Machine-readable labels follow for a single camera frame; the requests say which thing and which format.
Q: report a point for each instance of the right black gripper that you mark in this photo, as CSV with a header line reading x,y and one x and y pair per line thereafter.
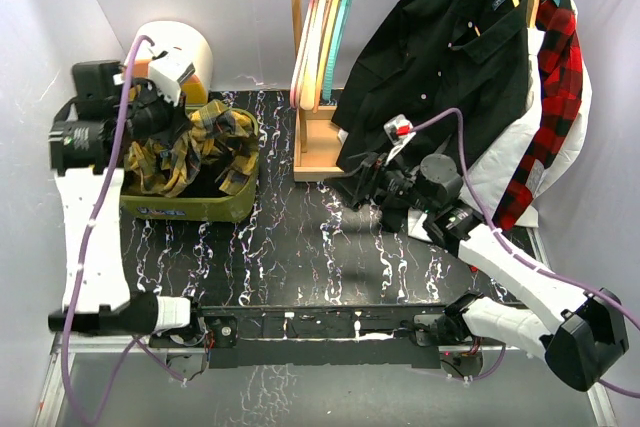
x,y
369,167

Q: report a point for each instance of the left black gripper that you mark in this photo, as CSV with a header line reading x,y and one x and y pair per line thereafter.
x,y
178,119

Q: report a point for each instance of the yellow plaid shirt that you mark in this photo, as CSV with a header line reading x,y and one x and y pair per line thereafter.
x,y
213,155

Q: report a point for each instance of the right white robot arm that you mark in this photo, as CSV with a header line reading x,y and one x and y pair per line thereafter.
x,y
579,334

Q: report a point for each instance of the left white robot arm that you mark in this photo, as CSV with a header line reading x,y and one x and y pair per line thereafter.
x,y
97,300

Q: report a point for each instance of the cream plastic hanger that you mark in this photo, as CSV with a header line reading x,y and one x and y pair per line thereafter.
x,y
317,53

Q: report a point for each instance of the black hanging shirt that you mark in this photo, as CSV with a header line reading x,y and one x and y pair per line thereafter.
x,y
431,55

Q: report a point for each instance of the teal plastic hanger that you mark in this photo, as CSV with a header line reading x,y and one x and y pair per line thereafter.
x,y
336,40

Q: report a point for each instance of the pink plastic hanger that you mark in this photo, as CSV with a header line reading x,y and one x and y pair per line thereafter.
x,y
301,35

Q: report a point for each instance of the red plaid hanging shirt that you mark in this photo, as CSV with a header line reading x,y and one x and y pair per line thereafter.
x,y
559,134

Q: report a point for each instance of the cream round drawer box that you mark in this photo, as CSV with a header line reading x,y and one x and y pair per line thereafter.
x,y
172,34

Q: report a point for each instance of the white quilted jacket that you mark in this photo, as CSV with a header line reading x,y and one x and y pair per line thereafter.
x,y
505,147

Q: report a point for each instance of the olive green laundry bin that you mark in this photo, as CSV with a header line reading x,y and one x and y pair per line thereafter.
x,y
231,209

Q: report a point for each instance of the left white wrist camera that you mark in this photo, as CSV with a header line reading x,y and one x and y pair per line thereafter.
x,y
169,70

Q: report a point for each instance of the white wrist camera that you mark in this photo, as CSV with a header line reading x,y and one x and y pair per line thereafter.
x,y
399,130
169,70

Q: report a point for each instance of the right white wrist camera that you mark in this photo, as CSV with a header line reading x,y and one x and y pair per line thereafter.
x,y
399,130

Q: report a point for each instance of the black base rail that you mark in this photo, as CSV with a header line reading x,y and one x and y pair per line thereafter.
x,y
230,337

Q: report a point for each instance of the aluminium table frame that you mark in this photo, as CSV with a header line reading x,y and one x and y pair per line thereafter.
x,y
178,363

